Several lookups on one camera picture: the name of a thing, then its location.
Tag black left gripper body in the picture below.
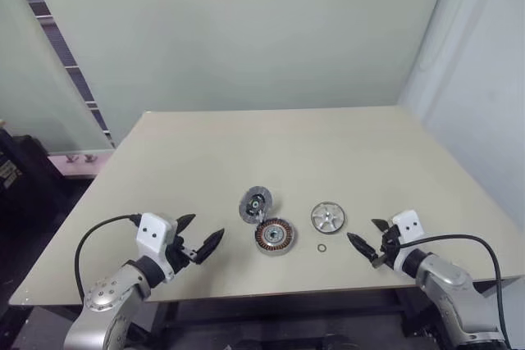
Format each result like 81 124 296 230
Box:
165 235 203 275

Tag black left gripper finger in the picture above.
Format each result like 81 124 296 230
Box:
194 227 226 266
176 213 197 238

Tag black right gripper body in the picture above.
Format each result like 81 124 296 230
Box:
369 226 402 271

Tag silver spoked rotor cover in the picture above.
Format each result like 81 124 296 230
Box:
309 201 349 236

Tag round motor circuit board disc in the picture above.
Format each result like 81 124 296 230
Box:
237 184 273 225

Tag motor stator with copper windings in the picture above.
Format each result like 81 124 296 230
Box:
254 220 299 259

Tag pink partition base ledge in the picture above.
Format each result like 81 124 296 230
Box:
46 150 115 180

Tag black equipment case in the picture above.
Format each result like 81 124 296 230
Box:
0 126 66 207

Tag dark slatted window strip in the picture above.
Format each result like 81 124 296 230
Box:
8 0 116 149

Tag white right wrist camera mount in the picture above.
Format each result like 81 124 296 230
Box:
389 210 428 274

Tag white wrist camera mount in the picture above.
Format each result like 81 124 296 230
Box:
135 212 180 285
389 210 428 274

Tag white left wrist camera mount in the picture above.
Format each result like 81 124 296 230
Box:
135 212 180 285

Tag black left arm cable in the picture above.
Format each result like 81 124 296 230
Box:
74 213 143 298

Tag black table frame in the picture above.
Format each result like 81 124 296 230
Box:
152 274 525 350

